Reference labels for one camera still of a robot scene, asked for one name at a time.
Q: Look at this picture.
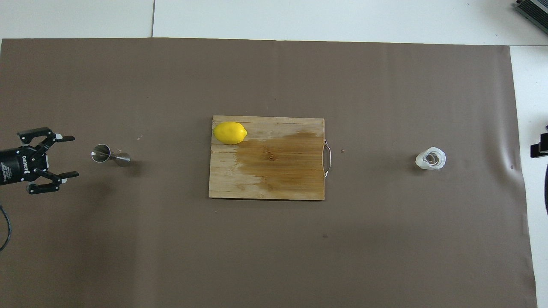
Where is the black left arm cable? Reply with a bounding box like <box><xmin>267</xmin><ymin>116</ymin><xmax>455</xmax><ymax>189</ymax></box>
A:
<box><xmin>0</xmin><ymin>204</ymin><xmax>12</xmax><ymax>253</ymax></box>

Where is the steel double jigger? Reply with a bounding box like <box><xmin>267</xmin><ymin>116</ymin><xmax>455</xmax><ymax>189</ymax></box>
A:
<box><xmin>91</xmin><ymin>144</ymin><xmax>131</xmax><ymax>167</ymax></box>

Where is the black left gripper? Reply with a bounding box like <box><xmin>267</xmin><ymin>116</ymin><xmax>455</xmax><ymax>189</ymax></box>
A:
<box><xmin>0</xmin><ymin>127</ymin><xmax>80</xmax><ymax>195</ymax></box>

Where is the wooden cutting board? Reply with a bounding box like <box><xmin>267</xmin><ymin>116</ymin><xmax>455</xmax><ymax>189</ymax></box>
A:
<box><xmin>208</xmin><ymin>115</ymin><xmax>332</xmax><ymax>201</ymax></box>

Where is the black ribbed metal box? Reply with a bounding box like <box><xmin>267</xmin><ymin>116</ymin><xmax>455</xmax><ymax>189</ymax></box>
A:
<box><xmin>514</xmin><ymin>0</ymin><xmax>548</xmax><ymax>36</ymax></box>

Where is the clear plastic cup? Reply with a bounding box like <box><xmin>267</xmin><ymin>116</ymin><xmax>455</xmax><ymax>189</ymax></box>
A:
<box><xmin>415</xmin><ymin>146</ymin><xmax>447</xmax><ymax>171</ymax></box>

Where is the yellow lemon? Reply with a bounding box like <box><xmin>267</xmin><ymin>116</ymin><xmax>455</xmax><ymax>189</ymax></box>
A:
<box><xmin>213</xmin><ymin>121</ymin><xmax>248</xmax><ymax>145</ymax></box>

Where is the brown paper table mat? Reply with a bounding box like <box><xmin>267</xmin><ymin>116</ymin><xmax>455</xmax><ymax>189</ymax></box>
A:
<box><xmin>0</xmin><ymin>38</ymin><xmax>538</xmax><ymax>308</ymax></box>

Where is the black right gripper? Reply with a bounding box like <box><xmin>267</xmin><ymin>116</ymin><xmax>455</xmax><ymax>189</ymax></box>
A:
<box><xmin>530</xmin><ymin>133</ymin><xmax>548</xmax><ymax>214</ymax></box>

